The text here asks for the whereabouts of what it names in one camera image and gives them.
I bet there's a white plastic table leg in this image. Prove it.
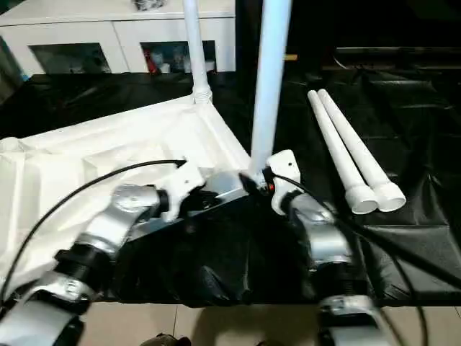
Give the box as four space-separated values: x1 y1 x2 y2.
247 0 293 182
306 89 380 216
181 0 214 108
316 88 408 213

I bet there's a white upturned plastic table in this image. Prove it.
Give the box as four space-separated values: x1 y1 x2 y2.
0 92 254 301

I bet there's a black glossy mat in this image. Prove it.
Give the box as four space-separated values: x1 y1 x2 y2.
0 70 461 309

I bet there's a black left robot foot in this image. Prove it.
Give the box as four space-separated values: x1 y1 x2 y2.
148 332 192 346

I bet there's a black speaker box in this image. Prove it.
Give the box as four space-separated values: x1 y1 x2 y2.
236 0 336 79

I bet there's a black glossy tv stand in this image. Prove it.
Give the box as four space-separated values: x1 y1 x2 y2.
333 45 461 72

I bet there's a white glass-door cabinet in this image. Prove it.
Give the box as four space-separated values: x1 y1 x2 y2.
0 0 238 76

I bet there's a grey curtain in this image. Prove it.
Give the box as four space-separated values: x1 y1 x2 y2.
0 34 32 104

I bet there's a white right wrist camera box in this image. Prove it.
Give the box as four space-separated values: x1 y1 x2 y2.
264 148 303 216

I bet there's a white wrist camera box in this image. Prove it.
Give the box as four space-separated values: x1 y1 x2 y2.
264 148 303 216
157 161 207 223

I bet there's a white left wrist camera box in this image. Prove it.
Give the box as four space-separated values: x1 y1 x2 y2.
157 161 207 223

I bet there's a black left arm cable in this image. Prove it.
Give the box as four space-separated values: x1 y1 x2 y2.
0 159 189 301

